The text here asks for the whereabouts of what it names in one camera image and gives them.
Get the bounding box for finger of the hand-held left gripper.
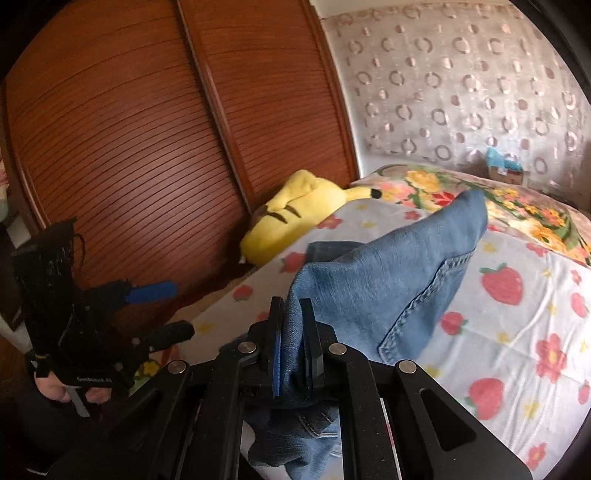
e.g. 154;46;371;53
134;320;195;352
99;279;179;306

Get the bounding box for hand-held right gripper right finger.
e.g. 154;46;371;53
299;299;534;480

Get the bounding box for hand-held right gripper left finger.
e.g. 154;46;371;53
28;296;284;480

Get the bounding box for blue denim pants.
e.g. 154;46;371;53
219;188;489;480

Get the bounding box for person's left forearm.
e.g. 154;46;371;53
23;392;80;462

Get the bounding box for person's left hand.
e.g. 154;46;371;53
34;376;112;403

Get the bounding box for yellow plush toy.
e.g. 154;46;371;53
239;170;384;266

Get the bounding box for wooden slatted wardrobe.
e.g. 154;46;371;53
0;0;361;324

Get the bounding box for white strawberry print blanket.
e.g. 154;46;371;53
124;200;591;480

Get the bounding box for pink floral blanket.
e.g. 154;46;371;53
351;164;591;268

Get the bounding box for small cardboard box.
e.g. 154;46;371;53
489;166;525;186

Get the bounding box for blue packet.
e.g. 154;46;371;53
485;148;518;170

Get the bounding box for grey curtain with ring pattern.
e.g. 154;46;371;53
318;0;591;195

